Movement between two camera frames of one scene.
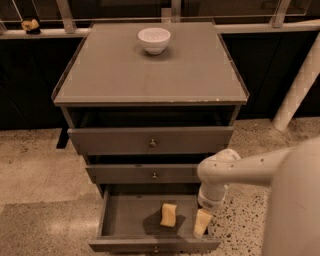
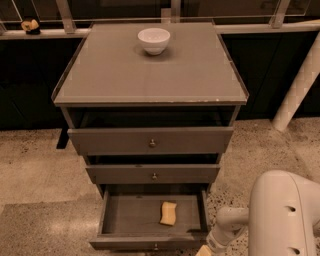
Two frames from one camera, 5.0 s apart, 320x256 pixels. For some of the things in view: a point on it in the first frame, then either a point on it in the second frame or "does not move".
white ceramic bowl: x=154 y=39 does not move
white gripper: x=207 y=201 to x=213 y=242
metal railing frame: x=25 y=18 does not move
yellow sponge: x=168 y=215 does not move
